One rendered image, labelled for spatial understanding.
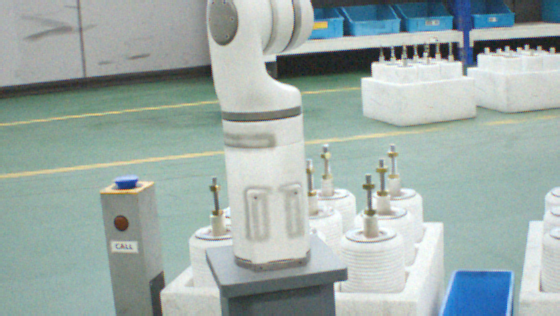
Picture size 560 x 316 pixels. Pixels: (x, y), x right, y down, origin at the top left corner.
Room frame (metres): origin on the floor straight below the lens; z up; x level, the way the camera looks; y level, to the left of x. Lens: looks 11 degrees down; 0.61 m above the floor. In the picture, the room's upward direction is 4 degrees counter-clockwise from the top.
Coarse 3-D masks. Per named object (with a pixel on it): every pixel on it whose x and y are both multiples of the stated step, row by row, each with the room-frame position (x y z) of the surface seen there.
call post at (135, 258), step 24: (144, 192) 1.31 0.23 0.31; (144, 216) 1.30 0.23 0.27; (120, 240) 1.30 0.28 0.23; (144, 240) 1.29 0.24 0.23; (120, 264) 1.30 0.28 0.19; (144, 264) 1.29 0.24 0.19; (120, 288) 1.30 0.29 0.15; (144, 288) 1.29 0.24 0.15; (120, 312) 1.30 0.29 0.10; (144, 312) 1.29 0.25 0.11
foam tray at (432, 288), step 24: (432, 240) 1.35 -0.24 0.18; (432, 264) 1.26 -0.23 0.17; (168, 288) 1.20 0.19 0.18; (192, 288) 1.19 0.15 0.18; (336, 288) 1.16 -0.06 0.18; (408, 288) 1.13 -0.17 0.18; (432, 288) 1.26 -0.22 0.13; (168, 312) 1.19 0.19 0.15; (192, 312) 1.17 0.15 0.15; (216, 312) 1.16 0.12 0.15; (336, 312) 1.11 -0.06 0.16; (360, 312) 1.10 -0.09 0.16; (384, 312) 1.09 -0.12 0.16; (408, 312) 1.08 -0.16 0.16; (432, 312) 1.26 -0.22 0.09
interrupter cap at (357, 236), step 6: (360, 228) 1.20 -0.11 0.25; (384, 228) 1.20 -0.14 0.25; (390, 228) 1.19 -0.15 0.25; (348, 234) 1.18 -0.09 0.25; (354, 234) 1.18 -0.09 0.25; (360, 234) 1.18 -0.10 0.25; (384, 234) 1.17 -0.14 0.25; (390, 234) 1.16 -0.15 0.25; (396, 234) 1.17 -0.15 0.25; (348, 240) 1.16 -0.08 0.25; (354, 240) 1.15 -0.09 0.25; (360, 240) 1.14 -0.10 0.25; (366, 240) 1.14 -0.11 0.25; (372, 240) 1.14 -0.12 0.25; (378, 240) 1.14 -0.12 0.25; (384, 240) 1.14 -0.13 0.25
